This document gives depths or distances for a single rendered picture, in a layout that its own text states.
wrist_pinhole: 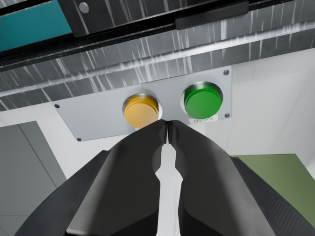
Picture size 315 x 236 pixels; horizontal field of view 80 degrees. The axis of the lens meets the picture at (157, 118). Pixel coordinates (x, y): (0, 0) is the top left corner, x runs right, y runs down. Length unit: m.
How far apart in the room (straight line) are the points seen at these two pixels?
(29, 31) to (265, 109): 0.36
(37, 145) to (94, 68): 1.79
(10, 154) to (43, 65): 2.02
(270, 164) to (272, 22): 0.31
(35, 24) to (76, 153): 0.31
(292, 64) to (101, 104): 0.29
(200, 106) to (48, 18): 0.17
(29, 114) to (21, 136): 1.54
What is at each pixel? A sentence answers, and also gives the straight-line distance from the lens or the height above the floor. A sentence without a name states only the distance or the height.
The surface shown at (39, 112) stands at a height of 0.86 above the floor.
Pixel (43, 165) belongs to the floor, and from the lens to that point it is 2.18.
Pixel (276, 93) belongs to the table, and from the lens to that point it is 0.38.
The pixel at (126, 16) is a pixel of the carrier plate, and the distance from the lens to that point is 0.18.
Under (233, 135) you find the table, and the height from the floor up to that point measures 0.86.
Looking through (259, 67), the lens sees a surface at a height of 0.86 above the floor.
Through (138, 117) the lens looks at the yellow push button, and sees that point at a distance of 0.22.
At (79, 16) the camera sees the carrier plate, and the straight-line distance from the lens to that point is 0.19.
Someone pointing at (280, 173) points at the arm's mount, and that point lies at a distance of 0.45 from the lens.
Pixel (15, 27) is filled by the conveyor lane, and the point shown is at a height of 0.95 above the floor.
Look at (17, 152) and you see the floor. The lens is 2.17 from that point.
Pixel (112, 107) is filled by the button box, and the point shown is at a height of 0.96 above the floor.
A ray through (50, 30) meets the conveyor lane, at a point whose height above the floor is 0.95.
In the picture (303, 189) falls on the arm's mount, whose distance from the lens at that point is 0.45.
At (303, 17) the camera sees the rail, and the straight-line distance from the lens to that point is 0.22.
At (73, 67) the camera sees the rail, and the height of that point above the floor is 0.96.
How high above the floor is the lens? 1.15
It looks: 53 degrees down
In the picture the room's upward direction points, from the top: 177 degrees counter-clockwise
